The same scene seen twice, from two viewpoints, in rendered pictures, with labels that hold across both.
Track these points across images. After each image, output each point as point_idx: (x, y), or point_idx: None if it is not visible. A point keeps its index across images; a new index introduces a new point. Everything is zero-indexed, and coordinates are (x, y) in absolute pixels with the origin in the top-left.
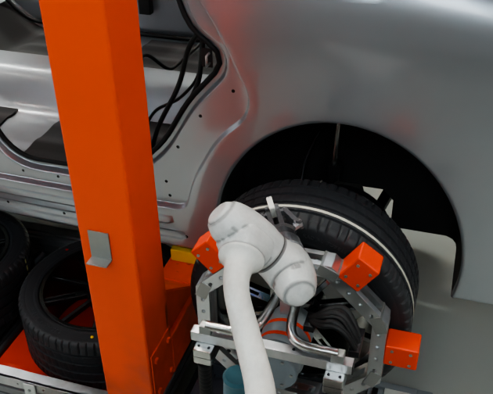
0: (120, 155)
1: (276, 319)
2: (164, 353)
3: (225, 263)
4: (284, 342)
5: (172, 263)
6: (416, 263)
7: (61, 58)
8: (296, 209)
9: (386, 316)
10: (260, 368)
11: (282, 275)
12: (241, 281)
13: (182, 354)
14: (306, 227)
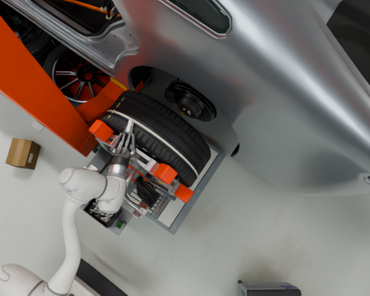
0: (23, 108)
1: (129, 165)
2: (90, 141)
3: (65, 200)
4: None
5: (111, 83)
6: (210, 153)
7: None
8: (144, 130)
9: (175, 188)
10: (71, 252)
11: (100, 204)
12: (69, 215)
13: None
14: (144, 145)
